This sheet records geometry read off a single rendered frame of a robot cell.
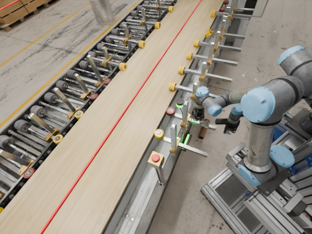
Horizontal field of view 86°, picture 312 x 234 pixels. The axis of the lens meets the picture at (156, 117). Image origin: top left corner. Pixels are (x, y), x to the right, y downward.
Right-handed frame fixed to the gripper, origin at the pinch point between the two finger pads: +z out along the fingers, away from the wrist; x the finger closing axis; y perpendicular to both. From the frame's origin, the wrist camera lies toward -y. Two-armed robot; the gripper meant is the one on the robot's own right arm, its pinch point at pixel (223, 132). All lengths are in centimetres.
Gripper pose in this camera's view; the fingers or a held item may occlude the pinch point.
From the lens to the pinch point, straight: 151.8
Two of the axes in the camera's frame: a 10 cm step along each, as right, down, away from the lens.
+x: 4.3, -7.7, 4.8
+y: 9.0, 3.0, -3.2
